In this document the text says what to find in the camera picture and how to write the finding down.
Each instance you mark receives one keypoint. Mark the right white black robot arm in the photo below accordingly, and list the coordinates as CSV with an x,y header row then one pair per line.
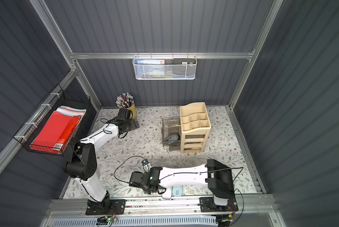
x,y
214,175

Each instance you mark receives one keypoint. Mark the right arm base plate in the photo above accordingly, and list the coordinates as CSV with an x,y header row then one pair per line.
x,y
207,204

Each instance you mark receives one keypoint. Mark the yellow pen cup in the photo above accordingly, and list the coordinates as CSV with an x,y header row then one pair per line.
x,y
133,110

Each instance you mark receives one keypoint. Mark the white wire wall basket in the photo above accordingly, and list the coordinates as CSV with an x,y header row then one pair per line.
x,y
172,72

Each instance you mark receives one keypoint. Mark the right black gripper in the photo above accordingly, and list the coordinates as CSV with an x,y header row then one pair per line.
x,y
135,178

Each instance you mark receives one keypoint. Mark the black device in basket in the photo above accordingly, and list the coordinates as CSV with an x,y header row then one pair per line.
x,y
181,61

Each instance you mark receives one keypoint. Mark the beige drawer organizer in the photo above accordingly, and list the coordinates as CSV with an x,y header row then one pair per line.
x,y
195,127

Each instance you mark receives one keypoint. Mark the black wire side basket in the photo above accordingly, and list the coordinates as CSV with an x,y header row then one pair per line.
x,y
66,102

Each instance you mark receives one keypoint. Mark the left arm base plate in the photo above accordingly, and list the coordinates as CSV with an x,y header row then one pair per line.
x,y
106,207

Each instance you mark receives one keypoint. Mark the light blue computer mouse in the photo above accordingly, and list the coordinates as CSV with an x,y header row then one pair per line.
x,y
177,191

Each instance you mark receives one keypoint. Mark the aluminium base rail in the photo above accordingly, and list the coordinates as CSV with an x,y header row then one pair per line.
x,y
157,206

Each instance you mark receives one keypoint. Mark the bundle of pens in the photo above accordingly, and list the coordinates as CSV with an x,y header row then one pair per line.
x,y
125,100

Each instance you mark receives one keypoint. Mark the blue box in basket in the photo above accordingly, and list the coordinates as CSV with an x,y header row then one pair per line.
x,y
145,68

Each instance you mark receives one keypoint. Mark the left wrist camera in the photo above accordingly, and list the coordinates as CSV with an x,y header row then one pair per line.
x,y
124,114

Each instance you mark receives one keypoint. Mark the red folder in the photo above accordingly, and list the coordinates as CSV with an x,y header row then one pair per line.
x,y
55,133

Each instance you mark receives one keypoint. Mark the small green circuit board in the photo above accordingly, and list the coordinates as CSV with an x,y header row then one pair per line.
x,y
106,221

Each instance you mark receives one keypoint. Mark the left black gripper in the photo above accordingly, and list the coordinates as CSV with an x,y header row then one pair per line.
x,y
132,125

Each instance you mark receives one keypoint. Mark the drawer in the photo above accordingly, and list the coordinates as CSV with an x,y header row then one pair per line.
x,y
171,133

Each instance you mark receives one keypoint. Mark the white ventilation grille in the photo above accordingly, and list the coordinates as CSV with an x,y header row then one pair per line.
x,y
141,221

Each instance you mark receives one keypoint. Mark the dark grey computer mouse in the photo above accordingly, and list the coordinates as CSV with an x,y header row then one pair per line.
x,y
172,137

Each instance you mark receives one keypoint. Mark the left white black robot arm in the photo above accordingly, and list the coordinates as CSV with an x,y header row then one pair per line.
x,y
81,164

